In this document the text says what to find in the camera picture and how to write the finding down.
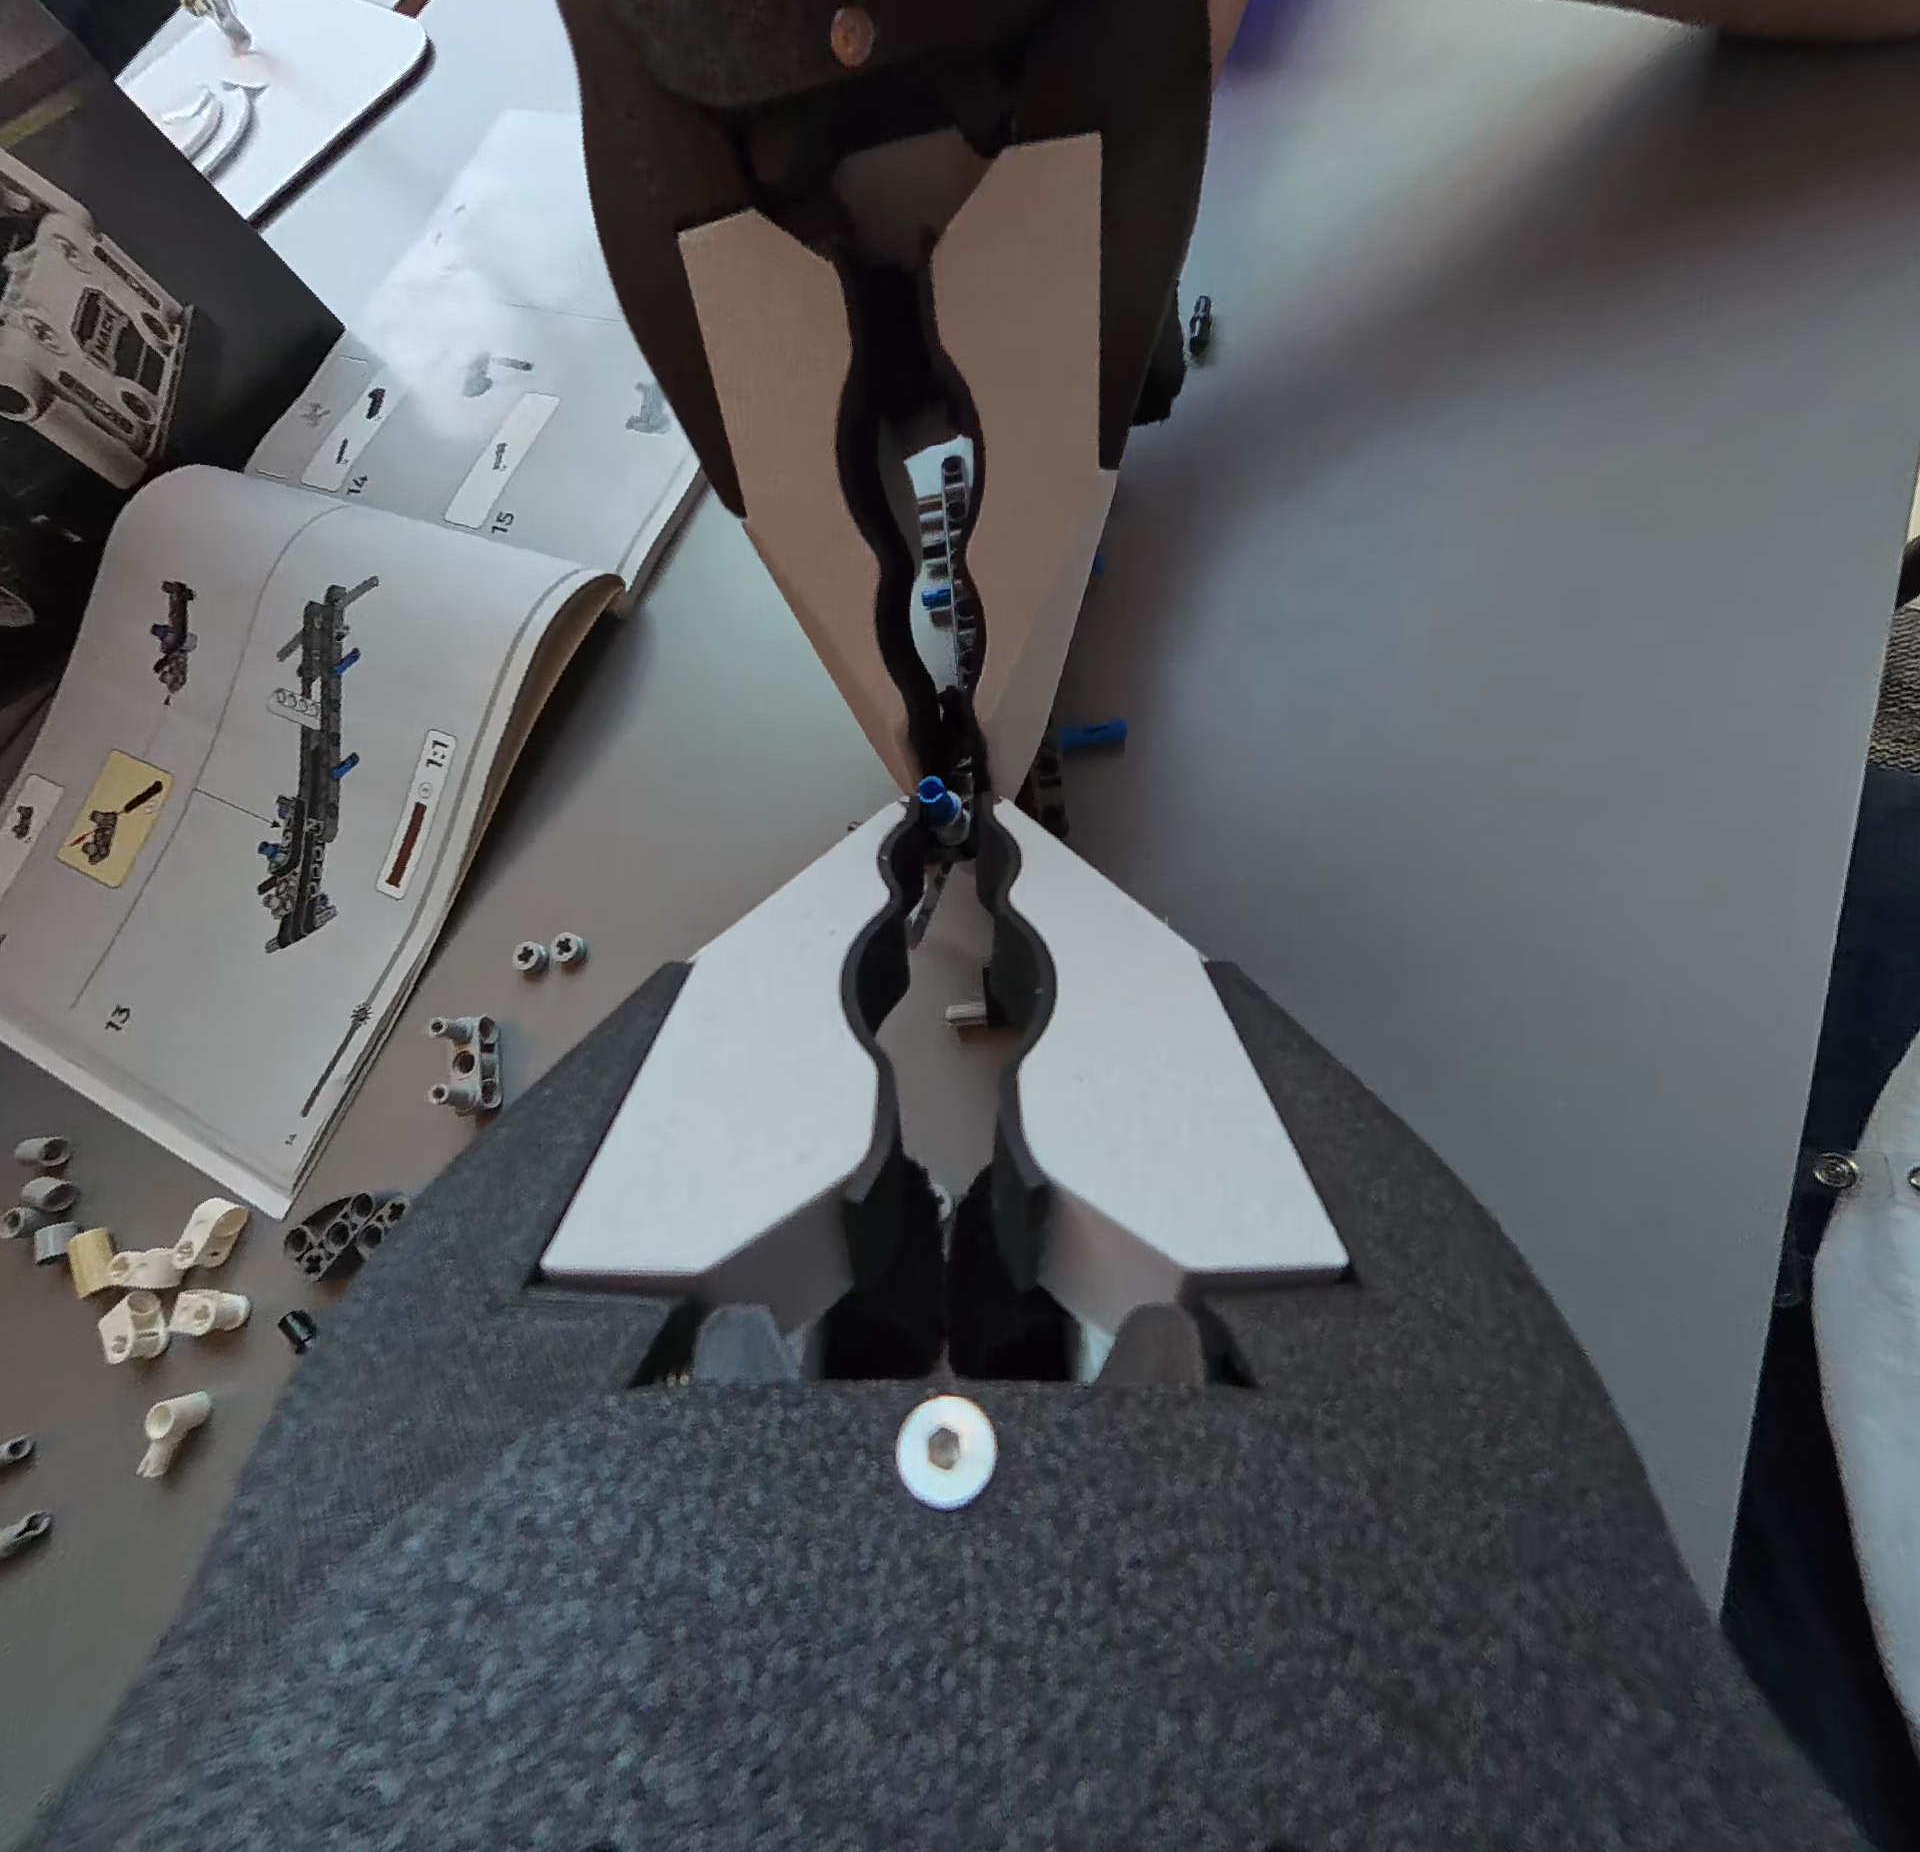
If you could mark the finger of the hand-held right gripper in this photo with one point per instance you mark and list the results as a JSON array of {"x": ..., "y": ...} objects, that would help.
[
  {"x": 764, "y": 382},
  {"x": 1041, "y": 352}
]

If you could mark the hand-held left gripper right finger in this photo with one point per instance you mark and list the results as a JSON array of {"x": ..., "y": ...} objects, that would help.
[{"x": 1170, "y": 1102}]

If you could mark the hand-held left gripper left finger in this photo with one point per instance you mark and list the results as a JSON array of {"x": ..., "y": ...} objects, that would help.
[{"x": 720, "y": 1102}]

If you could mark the black lego beam assembly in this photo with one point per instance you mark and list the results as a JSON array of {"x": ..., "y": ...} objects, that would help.
[{"x": 942, "y": 561}]

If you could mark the grey lego pin connector block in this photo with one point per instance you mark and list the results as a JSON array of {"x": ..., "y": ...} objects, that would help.
[{"x": 464, "y": 1064}]

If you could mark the white lego connector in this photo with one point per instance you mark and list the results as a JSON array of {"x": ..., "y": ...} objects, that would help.
[
  {"x": 209, "y": 1229},
  {"x": 209, "y": 1311},
  {"x": 126, "y": 1328},
  {"x": 143, "y": 1267},
  {"x": 172, "y": 1432}
]

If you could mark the lego instruction booklet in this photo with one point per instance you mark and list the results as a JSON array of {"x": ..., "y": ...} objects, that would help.
[{"x": 225, "y": 772}]

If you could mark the tan lego connector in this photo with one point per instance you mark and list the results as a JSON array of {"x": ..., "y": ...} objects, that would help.
[{"x": 90, "y": 1260}]

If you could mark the black lego box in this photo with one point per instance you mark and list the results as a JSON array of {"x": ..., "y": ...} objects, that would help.
[{"x": 90, "y": 306}]

